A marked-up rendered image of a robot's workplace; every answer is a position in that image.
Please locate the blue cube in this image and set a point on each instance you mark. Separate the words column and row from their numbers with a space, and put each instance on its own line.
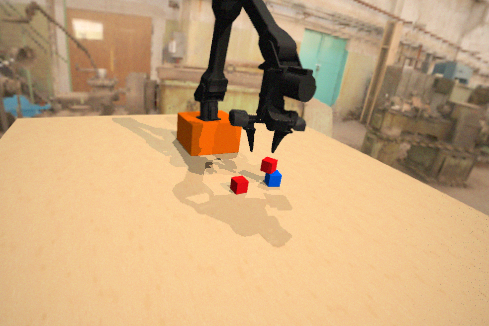
column 274, row 179

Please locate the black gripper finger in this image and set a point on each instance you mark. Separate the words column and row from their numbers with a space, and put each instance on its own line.
column 277, row 138
column 250, row 135

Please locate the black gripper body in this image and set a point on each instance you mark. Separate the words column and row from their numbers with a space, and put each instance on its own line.
column 241, row 118

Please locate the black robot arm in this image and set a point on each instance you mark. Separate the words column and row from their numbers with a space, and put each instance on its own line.
column 283, row 72

